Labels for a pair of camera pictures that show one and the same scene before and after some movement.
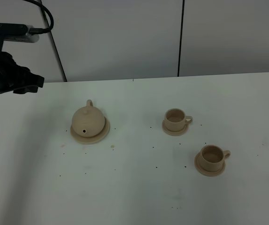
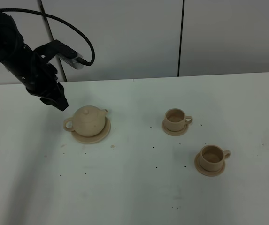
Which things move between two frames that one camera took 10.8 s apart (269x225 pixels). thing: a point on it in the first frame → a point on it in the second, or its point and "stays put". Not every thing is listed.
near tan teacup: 212,157 stays put
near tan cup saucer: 210,173 stays put
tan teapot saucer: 93,139 stays put
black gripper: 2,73 → 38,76
